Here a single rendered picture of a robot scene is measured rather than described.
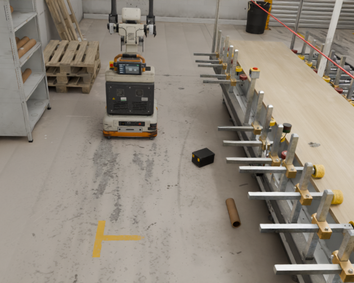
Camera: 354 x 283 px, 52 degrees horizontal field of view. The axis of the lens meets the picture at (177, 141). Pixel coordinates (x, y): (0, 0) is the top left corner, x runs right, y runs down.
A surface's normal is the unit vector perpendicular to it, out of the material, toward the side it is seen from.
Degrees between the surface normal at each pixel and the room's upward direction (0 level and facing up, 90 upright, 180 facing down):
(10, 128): 90
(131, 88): 90
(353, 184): 0
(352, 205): 0
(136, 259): 0
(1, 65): 90
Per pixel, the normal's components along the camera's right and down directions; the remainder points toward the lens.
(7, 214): 0.05, -0.86
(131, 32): 0.06, 0.38
